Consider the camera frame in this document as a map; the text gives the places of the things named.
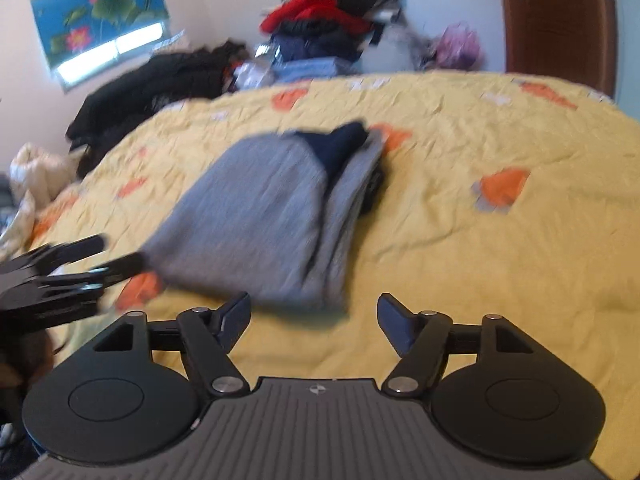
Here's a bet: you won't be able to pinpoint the white plastic bag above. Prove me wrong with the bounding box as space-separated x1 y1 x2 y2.
233 60 276 91

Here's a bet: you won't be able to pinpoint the grey knit sweater navy sleeves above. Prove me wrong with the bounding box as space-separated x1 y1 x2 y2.
142 122 384 310

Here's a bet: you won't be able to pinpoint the cream crumpled cloth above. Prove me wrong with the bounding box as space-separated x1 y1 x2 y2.
1 143 79 261

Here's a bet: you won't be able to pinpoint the brown wooden door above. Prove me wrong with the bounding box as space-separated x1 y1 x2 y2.
502 0 617 98

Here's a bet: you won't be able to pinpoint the light blue folded garment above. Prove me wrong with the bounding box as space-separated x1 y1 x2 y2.
271 58 359 84

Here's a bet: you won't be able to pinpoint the pile of red black clothes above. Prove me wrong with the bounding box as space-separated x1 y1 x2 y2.
259 0 402 63

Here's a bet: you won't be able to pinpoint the pink plastic bag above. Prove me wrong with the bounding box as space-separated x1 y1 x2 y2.
434 22 483 70

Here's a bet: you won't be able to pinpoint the lotus flower window blind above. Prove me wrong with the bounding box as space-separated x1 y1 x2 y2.
30 0 169 89

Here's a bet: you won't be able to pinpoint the black clothes heap at window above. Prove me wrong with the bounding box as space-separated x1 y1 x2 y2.
65 40 248 179

